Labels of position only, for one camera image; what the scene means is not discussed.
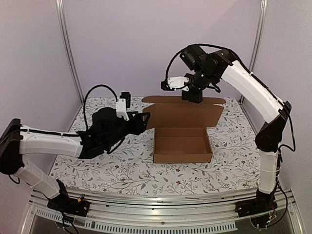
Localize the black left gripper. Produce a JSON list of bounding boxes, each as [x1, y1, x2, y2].
[[104, 111, 151, 149]]

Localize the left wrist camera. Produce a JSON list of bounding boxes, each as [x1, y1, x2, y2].
[[116, 92, 131, 121]]

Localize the left aluminium corner post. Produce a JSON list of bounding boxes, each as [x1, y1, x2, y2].
[[55, 0, 84, 103]]

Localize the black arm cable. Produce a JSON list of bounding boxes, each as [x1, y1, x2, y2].
[[163, 43, 286, 108], [82, 84, 118, 132]]

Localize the aluminium corner post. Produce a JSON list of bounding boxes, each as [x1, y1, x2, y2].
[[55, 0, 84, 103], [238, 0, 268, 103]]

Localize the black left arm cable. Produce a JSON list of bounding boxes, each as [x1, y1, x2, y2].
[[82, 84, 118, 132]]

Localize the white floral table cloth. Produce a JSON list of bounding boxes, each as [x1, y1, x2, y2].
[[50, 98, 260, 196]]

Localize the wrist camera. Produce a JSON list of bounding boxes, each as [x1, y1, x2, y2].
[[160, 77, 189, 92], [116, 92, 131, 121]]

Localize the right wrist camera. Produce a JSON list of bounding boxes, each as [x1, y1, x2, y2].
[[160, 77, 189, 92]]

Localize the brown cardboard box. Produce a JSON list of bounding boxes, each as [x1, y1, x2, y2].
[[142, 96, 226, 164]]

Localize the aluminium front rail frame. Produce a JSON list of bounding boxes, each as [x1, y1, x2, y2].
[[20, 186, 305, 234]]

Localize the right aluminium corner post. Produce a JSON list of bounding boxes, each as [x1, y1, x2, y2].
[[238, 0, 268, 103]]

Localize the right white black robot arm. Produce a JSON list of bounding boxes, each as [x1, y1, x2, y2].
[[179, 43, 292, 217]]

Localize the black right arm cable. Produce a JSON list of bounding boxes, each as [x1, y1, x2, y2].
[[163, 43, 286, 108]]

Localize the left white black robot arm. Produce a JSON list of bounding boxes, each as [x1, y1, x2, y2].
[[0, 108, 151, 216]]

